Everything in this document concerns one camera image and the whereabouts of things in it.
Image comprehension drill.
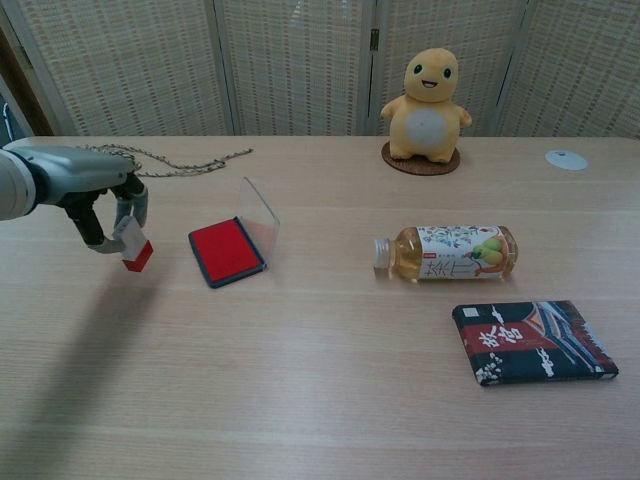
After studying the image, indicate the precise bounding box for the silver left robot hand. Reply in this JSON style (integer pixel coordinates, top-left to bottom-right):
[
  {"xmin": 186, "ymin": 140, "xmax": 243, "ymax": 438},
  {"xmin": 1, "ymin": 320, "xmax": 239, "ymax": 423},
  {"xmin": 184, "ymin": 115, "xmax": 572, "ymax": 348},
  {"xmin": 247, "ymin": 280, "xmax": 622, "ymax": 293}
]
[{"xmin": 2, "ymin": 139, "xmax": 151, "ymax": 256}]

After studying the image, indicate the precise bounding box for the white and red stamp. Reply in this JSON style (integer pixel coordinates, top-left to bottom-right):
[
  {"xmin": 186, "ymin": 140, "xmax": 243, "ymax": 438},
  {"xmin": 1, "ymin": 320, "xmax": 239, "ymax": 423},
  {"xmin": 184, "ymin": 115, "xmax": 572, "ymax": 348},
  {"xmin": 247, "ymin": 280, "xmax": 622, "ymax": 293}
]
[{"xmin": 111, "ymin": 215, "xmax": 153, "ymax": 274}]

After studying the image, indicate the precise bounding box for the red ink pad with clear lid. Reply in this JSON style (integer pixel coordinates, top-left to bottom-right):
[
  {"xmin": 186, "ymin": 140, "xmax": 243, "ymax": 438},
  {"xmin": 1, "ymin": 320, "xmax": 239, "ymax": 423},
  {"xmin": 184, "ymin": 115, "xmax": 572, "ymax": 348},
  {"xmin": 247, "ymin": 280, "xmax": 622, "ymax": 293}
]
[{"xmin": 187, "ymin": 176, "xmax": 282, "ymax": 290}]

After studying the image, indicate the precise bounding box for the woven folding screen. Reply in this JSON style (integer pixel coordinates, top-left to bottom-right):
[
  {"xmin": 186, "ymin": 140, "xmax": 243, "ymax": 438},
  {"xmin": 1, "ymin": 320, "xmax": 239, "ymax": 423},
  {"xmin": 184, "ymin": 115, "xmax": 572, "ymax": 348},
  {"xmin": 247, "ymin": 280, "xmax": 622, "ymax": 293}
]
[{"xmin": 0, "ymin": 0, "xmax": 640, "ymax": 138}]

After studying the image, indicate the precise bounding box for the round brown woven coaster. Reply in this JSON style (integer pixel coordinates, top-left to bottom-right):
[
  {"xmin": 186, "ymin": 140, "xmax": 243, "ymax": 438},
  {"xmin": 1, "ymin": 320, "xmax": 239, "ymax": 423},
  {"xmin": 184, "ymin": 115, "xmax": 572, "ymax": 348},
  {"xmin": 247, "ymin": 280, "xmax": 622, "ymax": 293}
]
[{"xmin": 381, "ymin": 141, "xmax": 461, "ymax": 177}]

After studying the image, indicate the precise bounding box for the yellow plush toy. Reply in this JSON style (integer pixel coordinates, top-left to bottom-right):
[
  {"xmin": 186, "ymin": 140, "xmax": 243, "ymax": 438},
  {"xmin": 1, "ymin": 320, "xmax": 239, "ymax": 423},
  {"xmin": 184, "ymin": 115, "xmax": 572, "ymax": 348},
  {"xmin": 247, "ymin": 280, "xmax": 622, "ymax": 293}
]
[{"xmin": 380, "ymin": 47, "xmax": 475, "ymax": 164}]

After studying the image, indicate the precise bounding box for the green tea plastic bottle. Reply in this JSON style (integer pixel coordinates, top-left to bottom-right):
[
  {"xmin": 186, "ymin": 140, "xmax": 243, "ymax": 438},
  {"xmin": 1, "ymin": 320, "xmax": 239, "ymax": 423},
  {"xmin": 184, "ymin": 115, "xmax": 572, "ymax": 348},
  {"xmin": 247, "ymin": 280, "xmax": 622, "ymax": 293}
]
[{"xmin": 372, "ymin": 224, "xmax": 520, "ymax": 285}]

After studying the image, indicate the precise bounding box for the dark printed book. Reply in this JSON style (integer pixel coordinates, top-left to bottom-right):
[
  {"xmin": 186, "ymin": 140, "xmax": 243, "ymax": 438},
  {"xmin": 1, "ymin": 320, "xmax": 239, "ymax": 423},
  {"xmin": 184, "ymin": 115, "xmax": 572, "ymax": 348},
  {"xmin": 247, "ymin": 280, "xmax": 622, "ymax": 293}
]
[{"xmin": 452, "ymin": 300, "xmax": 620, "ymax": 388}]

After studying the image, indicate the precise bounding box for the white round table grommet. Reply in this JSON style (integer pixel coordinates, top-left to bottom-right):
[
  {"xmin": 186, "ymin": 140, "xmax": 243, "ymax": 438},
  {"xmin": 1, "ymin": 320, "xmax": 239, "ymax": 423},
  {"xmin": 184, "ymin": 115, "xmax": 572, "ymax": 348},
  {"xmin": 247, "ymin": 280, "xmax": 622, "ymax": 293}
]
[{"xmin": 544, "ymin": 148, "xmax": 588, "ymax": 172}]

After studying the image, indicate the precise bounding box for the dark object with white cable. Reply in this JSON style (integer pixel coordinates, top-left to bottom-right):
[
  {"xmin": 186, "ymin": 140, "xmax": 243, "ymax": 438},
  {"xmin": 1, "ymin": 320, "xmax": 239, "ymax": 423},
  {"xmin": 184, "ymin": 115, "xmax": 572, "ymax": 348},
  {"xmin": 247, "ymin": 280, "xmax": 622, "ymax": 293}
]
[{"xmin": 0, "ymin": 99, "xmax": 14, "ymax": 146}]

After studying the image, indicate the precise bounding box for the coiled beige braided rope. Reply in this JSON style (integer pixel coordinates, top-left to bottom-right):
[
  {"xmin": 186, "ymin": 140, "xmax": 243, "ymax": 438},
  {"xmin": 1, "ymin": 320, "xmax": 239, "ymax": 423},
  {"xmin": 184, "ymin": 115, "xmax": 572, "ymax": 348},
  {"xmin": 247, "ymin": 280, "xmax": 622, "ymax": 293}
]
[{"xmin": 77, "ymin": 143, "xmax": 255, "ymax": 179}]

